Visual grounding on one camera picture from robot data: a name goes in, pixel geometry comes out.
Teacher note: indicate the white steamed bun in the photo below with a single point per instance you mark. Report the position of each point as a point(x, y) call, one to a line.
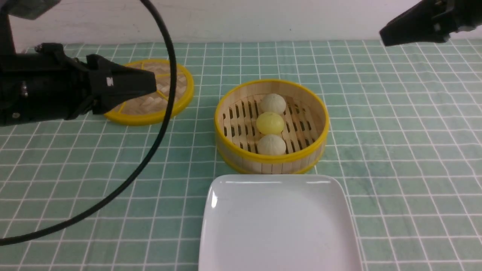
point(273, 103)
point(272, 145)

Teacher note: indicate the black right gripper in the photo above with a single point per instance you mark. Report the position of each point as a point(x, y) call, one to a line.
point(432, 21)

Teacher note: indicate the white square plate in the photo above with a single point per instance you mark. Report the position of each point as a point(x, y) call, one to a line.
point(277, 223)

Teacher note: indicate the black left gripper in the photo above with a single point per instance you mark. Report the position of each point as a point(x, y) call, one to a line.
point(50, 85)

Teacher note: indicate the yellow steamed bun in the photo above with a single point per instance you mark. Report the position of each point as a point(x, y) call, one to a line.
point(270, 123)

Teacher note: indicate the yellow rimmed bamboo steamer lid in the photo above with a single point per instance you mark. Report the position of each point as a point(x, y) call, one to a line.
point(151, 108)

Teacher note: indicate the green checkered tablecloth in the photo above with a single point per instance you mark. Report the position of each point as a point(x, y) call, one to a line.
point(405, 145)

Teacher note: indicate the yellow rimmed bamboo steamer basket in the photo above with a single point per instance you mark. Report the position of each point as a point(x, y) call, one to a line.
point(305, 133)

